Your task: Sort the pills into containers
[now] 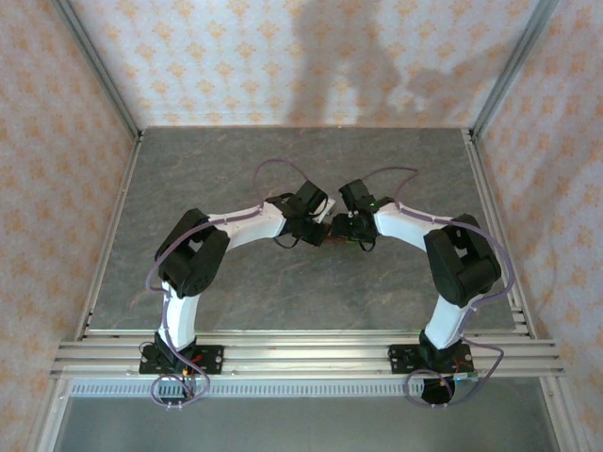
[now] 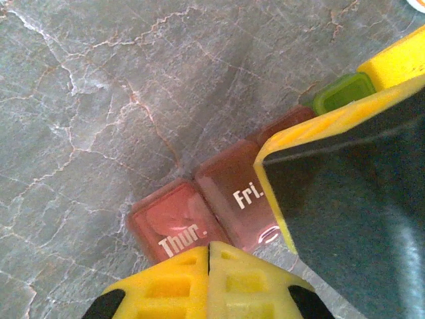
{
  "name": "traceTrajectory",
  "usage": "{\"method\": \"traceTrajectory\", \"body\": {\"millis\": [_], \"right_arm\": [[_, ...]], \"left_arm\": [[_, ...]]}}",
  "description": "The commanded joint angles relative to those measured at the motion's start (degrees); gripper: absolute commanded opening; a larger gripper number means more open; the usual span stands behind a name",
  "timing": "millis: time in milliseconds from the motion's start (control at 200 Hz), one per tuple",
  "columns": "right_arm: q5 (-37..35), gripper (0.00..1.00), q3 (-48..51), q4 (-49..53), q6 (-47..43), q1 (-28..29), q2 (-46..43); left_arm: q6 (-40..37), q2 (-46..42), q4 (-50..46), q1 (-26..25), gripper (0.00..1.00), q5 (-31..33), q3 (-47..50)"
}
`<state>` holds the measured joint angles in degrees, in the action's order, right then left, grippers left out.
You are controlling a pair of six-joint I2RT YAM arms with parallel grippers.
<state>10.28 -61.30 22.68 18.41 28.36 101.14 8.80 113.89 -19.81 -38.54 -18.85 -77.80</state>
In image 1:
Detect aluminium side rail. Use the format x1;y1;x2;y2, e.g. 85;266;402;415
463;127;536;339
74;134;143;341

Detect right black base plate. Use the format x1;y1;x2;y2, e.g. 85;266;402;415
388;343;474;377

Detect aluminium corner post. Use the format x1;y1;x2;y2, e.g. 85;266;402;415
50;0;143;142
469;0;562;138

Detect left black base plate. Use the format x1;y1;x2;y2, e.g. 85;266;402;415
139;345;225;376

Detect aluminium frame cross rails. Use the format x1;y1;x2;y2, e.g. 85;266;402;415
49;328;565;380

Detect grey slotted cable duct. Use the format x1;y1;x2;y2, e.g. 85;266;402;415
70;379;472;397

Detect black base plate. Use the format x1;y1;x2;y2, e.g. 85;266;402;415
388;343;474;377
139;345;225;376

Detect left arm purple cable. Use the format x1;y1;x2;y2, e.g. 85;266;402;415
148;158;310;412

